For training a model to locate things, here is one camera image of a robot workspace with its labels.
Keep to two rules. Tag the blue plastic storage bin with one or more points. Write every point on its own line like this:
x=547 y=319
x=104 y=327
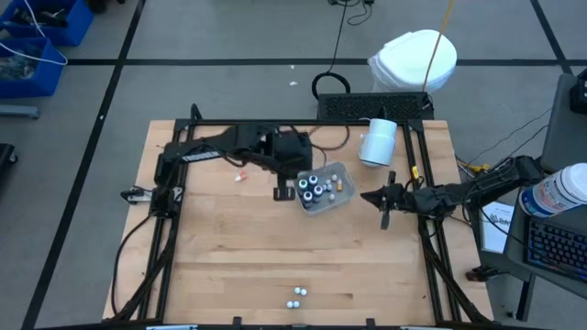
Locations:
x=73 y=27
x=46 y=78

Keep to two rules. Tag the white bagged trash can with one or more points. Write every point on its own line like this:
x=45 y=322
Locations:
x=408 y=59

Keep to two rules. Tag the black perforated computer case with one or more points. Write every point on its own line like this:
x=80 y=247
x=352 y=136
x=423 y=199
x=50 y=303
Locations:
x=367 y=106

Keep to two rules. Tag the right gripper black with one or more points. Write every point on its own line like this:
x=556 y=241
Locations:
x=396 y=198

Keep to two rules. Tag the aluminium frame post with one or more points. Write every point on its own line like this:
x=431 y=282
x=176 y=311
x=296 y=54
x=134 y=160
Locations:
x=172 y=327
x=419 y=328

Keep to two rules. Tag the dark grey desk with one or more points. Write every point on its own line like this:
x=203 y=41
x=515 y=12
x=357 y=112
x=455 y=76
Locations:
x=518 y=238

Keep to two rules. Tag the black floor object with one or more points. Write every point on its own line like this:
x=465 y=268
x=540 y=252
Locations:
x=7 y=158

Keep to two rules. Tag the grey metal bracket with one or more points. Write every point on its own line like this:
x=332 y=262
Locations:
x=144 y=196

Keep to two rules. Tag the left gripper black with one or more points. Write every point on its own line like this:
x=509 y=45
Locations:
x=284 y=192

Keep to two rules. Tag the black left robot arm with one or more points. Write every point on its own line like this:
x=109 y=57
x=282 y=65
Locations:
x=257 y=142

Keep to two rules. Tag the green-tipped food coloring bottle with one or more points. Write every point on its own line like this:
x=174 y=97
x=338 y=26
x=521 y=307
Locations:
x=303 y=184

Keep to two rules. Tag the white wipes canister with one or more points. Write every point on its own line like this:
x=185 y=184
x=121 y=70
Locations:
x=555 y=190

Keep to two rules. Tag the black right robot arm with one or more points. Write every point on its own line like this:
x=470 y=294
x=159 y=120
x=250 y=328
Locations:
x=458 y=194

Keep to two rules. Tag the grey floor bar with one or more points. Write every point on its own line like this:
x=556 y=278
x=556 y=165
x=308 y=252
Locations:
x=18 y=111

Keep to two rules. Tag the blue-tipped food coloring bottle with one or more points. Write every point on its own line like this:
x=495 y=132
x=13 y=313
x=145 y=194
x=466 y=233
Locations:
x=313 y=179

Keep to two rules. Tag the black backlit keyboard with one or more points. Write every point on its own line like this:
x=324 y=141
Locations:
x=557 y=247

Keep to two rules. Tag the white paper sheet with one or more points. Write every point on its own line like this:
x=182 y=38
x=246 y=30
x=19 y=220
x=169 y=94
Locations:
x=497 y=231

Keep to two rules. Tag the grey plastic bin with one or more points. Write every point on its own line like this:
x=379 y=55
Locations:
x=345 y=196

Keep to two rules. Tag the purple-tipped food coloring bottle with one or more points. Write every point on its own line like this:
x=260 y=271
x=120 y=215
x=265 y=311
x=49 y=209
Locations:
x=317 y=190

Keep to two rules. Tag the light grey desk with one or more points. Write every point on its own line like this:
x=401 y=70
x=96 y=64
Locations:
x=564 y=128

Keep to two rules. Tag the black desktop device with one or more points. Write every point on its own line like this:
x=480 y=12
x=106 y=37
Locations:
x=580 y=91

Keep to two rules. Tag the black-tipped food coloring bottle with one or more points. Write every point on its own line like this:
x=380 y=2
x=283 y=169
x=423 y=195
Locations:
x=307 y=196

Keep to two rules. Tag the black metal table frame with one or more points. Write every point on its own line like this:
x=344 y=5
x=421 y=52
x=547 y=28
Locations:
x=298 y=122

